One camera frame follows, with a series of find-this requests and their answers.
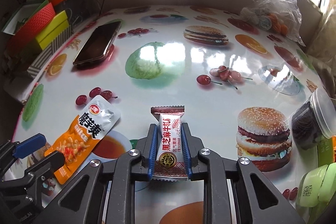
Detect clear plastic bag with items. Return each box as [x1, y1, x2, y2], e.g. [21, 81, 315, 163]
[240, 0, 305, 46]

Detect red textured box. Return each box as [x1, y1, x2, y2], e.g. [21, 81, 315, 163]
[6, 3, 55, 57]

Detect orange silver konjac snack pouch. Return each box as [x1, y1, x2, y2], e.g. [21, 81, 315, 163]
[45, 95, 121, 185]

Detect clear jar white lid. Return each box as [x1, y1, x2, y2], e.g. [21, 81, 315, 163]
[291, 88, 335, 150]

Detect light green frosted jar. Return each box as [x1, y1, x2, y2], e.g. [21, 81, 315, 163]
[295, 163, 335, 223]

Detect beige patterned curtain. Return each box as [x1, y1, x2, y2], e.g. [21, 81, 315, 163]
[306, 5, 335, 99]

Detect white brown sesame nougat packet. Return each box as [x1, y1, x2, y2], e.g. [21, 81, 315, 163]
[151, 106, 187, 181]

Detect black smartphone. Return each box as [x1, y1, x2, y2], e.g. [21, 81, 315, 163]
[73, 20, 122, 66]

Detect yellow-green striped box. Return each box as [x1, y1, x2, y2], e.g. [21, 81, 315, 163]
[23, 10, 73, 79]

